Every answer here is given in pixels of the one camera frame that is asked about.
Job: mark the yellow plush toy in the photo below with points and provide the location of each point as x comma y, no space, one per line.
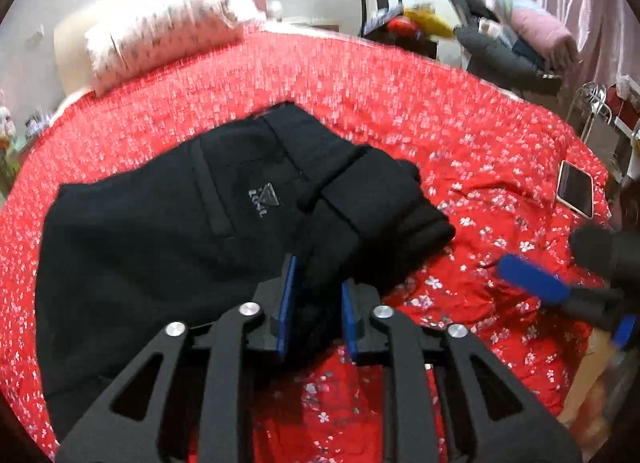
430,20

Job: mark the pink folded blanket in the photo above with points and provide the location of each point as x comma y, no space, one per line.
542,28

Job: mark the red floral blanket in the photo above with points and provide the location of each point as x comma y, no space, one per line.
410,118

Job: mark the red plush toy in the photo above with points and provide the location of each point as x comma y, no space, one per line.
402,26

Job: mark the smartphone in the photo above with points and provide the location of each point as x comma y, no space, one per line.
575,188

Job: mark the cluttered nightstand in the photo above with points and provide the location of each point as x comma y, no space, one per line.
35,125

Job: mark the white printed pillow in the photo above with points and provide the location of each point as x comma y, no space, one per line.
165,33

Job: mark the light wooden nightstand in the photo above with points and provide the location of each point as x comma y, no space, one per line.
310,24

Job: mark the grey baby bouncer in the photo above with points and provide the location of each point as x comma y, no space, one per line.
500,55

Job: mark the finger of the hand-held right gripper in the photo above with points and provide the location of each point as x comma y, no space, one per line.
532,278
610,255

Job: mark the white metal rack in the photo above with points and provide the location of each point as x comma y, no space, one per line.
600,108

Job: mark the black pants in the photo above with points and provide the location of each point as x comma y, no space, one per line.
165,253

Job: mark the stack of plush toys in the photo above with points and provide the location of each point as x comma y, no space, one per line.
5,128

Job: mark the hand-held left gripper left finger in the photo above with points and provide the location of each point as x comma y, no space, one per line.
287,303

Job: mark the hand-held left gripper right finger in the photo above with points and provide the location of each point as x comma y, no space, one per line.
348,318

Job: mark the small white round figure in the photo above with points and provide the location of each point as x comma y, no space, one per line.
276,9

